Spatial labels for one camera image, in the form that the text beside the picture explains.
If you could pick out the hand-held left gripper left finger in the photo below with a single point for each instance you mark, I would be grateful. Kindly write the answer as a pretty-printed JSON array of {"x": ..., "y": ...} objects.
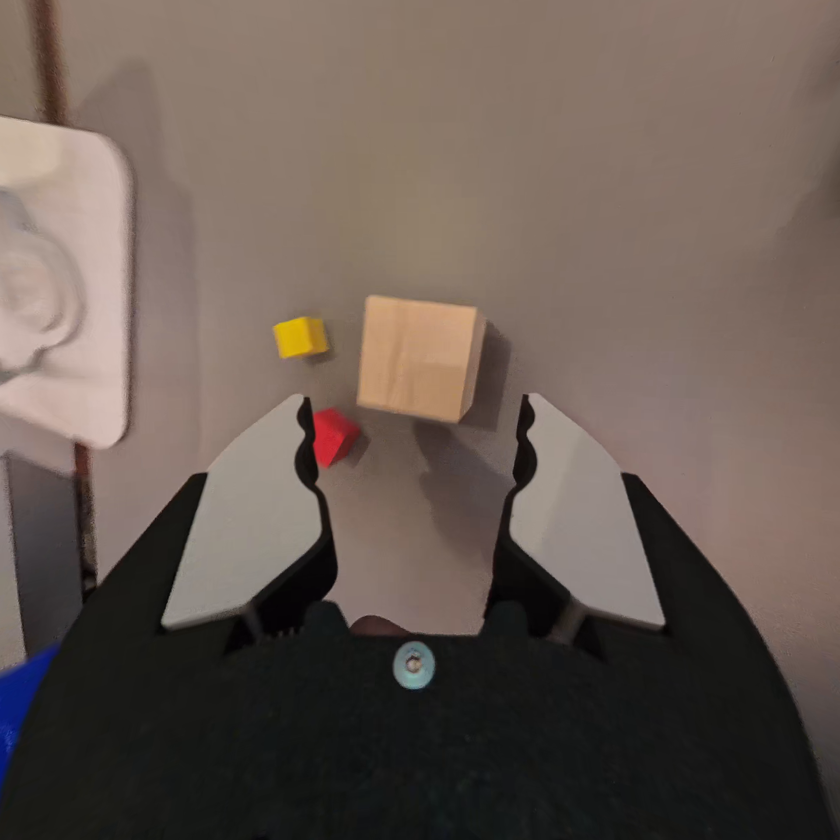
[{"x": 247, "y": 525}]

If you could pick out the yellow wooden cube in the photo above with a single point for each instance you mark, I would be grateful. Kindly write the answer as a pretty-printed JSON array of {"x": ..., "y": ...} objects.
[{"x": 301, "y": 337}]

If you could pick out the white folding stand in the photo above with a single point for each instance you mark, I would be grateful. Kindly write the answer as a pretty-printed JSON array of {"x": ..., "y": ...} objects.
[{"x": 66, "y": 289}]

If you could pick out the blue plastic bin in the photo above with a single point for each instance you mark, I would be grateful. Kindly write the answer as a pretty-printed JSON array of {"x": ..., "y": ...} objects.
[{"x": 20, "y": 696}]

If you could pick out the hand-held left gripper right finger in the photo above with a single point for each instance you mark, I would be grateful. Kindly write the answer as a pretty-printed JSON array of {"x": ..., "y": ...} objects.
[{"x": 588, "y": 525}]

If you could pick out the medium wooden cube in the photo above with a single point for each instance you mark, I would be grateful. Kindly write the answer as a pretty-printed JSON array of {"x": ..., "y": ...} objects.
[{"x": 420, "y": 357}]

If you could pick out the red wooden cube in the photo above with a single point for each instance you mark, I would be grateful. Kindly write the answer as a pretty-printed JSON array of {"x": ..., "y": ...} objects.
[{"x": 335, "y": 436}]

